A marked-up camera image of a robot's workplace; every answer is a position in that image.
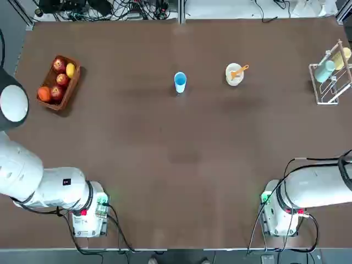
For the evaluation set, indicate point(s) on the red apple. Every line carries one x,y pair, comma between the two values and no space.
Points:
62,79
59,65
57,93

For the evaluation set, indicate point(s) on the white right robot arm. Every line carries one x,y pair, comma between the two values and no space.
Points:
316,184

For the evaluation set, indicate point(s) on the aluminium frame rail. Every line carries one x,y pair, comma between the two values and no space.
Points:
26,15

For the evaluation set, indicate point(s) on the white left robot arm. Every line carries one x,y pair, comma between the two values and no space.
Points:
19,170

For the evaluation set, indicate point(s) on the aluminium frame post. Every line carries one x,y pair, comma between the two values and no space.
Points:
345,12
181,12

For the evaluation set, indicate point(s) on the grey foot pedal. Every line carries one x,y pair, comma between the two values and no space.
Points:
267,259

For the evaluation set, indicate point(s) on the pale green cup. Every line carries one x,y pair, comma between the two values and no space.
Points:
324,71

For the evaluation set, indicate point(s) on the pale yellow cup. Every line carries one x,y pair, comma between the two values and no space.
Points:
341,58

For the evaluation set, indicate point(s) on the orange fruit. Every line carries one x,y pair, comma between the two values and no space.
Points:
44,94

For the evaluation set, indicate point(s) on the cream bowl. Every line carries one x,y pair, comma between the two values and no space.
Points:
233,79

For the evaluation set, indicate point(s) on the blue plastic cup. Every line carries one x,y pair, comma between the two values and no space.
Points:
180,82

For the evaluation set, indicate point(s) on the dark tape roll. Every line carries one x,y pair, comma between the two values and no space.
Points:
39,12

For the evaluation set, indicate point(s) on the yellow lemon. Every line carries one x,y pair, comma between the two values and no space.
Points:
70,70

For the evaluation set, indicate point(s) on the brown wicker basket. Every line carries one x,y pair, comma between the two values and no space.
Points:
70,90

